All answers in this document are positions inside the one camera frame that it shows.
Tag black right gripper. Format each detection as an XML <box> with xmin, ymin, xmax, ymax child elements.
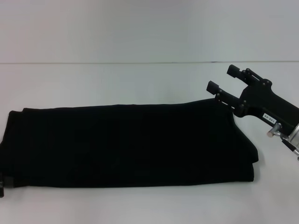
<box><xmin>206</xmin><ymin>64</ymin><xmax>299</xmax><ymax>133</ymax></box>

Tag black shirt with FREE print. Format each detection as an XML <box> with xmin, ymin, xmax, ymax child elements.
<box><xmin>0</xmin><ymin>98</ymin><xmax>236</xmax><ymax>189</ymax></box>

